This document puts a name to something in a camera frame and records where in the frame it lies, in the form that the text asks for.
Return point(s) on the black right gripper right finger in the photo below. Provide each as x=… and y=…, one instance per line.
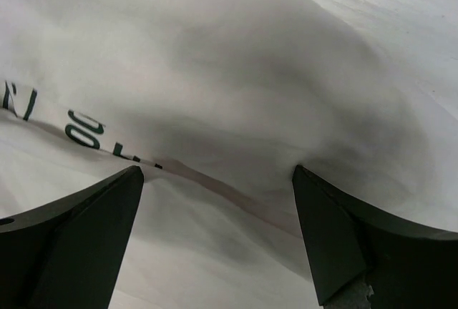
x=363, y=257

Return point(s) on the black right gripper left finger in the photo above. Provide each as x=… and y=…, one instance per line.
x=68, y=253

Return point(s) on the white green raglan t-shirt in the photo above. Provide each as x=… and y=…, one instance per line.
x=220, y=100

